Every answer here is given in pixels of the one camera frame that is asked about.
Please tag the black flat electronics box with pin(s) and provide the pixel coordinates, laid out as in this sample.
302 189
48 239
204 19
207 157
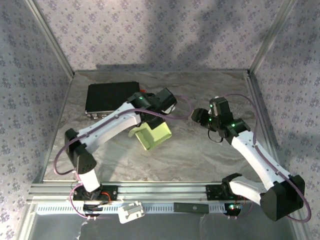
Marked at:
107 96

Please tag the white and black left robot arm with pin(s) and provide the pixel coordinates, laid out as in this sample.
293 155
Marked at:
110 127

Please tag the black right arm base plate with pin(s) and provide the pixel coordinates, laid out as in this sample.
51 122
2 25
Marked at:
213 192

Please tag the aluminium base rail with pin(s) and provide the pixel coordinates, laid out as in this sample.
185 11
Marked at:
162 191

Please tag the pale green paper box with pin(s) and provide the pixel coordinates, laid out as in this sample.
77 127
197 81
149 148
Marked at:
157 136

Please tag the red connector plug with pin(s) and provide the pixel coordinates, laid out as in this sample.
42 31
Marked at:
143 91

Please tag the small circuit board with lights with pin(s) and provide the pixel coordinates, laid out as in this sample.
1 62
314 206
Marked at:
233 207

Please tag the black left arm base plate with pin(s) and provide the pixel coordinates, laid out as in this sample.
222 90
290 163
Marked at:
110 192

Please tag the white plastic bracket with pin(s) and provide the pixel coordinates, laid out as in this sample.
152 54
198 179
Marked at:
131 212

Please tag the aluminium side rail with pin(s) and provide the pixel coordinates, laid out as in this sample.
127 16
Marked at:
262 120

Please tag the black bar device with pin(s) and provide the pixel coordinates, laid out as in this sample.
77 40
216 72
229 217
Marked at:
191 208

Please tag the aluminium frame post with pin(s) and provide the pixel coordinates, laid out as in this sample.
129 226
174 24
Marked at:
50 37
273 35

